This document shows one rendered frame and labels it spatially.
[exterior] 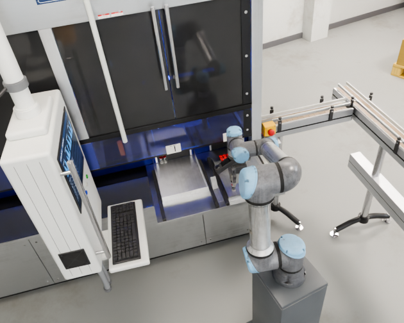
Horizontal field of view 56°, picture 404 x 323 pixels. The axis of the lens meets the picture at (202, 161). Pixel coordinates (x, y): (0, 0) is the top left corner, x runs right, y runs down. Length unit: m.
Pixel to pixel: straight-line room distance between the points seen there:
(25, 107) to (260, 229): 1.02
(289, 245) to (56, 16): 1.38
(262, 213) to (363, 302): 1.47
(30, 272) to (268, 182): 1.92
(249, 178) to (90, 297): 1.83
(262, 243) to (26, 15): 1.35
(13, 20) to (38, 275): 1.71
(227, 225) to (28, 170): 1.63
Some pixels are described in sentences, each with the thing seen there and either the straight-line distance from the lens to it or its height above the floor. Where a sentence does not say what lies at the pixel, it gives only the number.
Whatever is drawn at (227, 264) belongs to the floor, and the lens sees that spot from 2.85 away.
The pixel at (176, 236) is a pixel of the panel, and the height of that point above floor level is 0.26.
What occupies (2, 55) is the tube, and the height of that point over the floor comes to 1.84.
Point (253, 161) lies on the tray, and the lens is 2.26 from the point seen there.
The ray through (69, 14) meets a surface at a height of 1.84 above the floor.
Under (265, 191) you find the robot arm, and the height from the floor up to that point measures 1.37.
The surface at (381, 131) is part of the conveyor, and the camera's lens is 2.51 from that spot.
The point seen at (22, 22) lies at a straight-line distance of 1.84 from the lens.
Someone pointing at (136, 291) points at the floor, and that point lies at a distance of 2.83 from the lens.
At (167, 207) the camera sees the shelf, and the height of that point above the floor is 0.88.
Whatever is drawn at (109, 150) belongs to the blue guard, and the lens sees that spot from 2.14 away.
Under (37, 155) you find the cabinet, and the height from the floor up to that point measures 1.55.
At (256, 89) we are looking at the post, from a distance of 2.12.
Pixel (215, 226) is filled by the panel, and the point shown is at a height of 0.26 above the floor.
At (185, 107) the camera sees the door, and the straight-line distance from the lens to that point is 2.06.
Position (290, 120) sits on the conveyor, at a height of 0.93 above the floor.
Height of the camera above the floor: 2.35
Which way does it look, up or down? 40 degrees down
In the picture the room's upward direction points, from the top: 7 degrees counter-clockwise
